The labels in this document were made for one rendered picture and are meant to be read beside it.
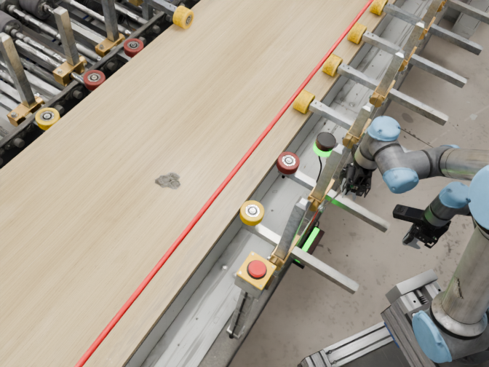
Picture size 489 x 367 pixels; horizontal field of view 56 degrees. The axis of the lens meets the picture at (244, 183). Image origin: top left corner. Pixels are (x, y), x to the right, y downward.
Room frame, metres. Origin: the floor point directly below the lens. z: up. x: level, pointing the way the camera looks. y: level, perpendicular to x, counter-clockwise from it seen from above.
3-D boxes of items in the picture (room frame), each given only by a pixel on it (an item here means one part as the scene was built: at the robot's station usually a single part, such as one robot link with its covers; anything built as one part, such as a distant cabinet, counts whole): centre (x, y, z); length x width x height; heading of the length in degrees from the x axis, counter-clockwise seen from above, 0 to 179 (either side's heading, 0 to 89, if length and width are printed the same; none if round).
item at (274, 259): (0.69, -0.17, 0.81); 0.14 x 0.06 x 0.05; 158
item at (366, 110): (1.13, -0.35, 0.87); 0.04 x 0.04 x 0.48; 68
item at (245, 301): (0.42, -0.07, 0.93); 0.05 x 0.05 x 0.45; 68
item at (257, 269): (0.42, -0.07, 1.22); 0.04 x 0.04 x 0.02
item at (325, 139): (0.91, -0.22, 1.04); 0.06 x 0.06 x 0.22; 68
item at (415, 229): (0.80, -0.61, 0.97); 0.09 x 0.08 x 0.12; 68
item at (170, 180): (0.81, 0.25, 0.91); 0.09 x 0.07 x 0.02; 96
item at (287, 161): (0.99, -0.14, 0.85); 0.08 x 0.08 x 0.11
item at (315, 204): (0.92, -0.27, 0.85); 0.14 x 0.06 x 0.05; 158
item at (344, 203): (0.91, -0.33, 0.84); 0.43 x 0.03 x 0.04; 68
